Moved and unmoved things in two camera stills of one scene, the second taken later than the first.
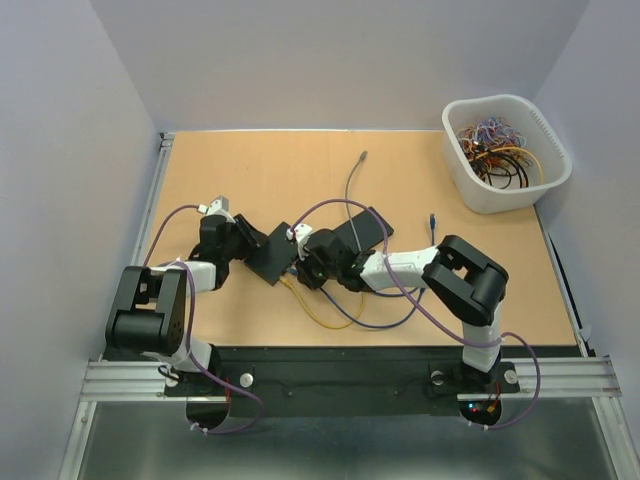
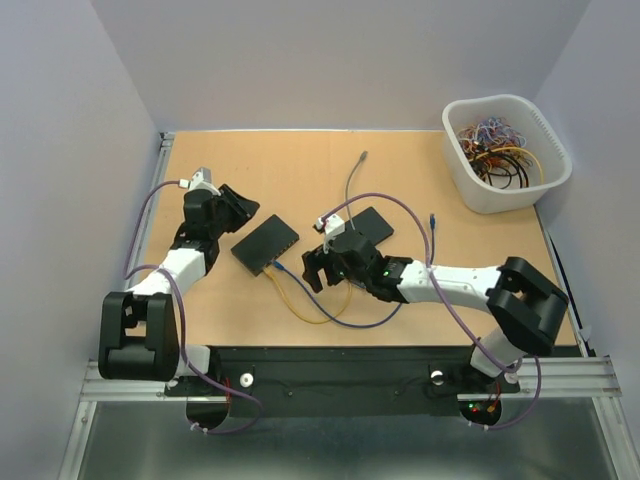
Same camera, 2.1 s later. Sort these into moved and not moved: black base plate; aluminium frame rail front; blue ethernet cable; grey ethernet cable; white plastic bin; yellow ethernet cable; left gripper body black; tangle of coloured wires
Moved: left gripper body black; blue ethernet cable; yellow ethernet cable
Not moved: tangle of coloured wires; black base plate; white plastic bin; aluminium frame rail front; grey ethernet cable
